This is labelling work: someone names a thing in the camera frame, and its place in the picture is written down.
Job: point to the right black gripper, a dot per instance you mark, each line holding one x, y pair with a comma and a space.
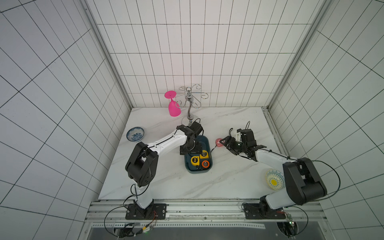
231, 144

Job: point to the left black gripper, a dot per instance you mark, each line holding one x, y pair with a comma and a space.
197, 150

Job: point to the pink tape measure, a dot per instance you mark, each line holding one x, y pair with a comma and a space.
218, 144

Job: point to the teal plastic storage box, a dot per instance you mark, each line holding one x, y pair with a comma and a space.
200, 163

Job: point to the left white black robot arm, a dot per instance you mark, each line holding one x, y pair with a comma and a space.
142, 164

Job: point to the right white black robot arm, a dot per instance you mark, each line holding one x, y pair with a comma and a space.
302, 182

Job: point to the orange black tape measure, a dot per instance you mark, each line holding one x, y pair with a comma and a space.
205, 164

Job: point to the pink plastic wine glass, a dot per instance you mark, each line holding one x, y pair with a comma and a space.
174, 107

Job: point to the chrome glass holder stand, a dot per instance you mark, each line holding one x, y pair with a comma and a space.
193, 96

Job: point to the blue white ceramic bowl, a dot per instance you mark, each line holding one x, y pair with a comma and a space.
135, 134

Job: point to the yellow patterned plate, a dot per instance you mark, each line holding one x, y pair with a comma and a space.
275, 179

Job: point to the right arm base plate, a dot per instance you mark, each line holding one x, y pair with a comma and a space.
261, 212

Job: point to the aluminium mounting rail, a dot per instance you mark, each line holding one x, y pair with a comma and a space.
111, 215

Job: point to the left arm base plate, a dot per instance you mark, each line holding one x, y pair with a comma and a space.
153, 211

